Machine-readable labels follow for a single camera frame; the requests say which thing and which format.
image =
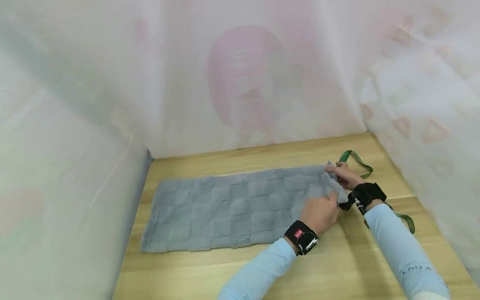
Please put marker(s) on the person's right fingers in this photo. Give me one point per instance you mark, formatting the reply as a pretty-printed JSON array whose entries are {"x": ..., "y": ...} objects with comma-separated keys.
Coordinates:
[{"x": 333, "y": 168}]

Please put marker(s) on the person's left fingers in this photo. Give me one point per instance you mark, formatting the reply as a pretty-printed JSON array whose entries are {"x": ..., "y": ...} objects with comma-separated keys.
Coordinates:
[{"x": 332, "y": 196}]

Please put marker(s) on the person's right hand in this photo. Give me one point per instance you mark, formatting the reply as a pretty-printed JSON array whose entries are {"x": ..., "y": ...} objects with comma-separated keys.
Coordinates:
[{"x": 348, "y": 177}]

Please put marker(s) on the grey checkered towel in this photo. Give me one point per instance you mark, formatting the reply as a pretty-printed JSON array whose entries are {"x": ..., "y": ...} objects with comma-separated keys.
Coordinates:
[{"x": 225, "y": 208}]

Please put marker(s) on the person's left hand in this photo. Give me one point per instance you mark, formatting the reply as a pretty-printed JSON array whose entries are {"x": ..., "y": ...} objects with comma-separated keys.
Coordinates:
[{"x": 318, "y": 214}]

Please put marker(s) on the black wrist band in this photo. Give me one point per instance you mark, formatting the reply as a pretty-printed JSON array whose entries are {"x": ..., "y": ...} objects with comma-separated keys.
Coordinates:
[
  {"x": 365, "y": 195},
  {"x": 302, "y": 236}
]

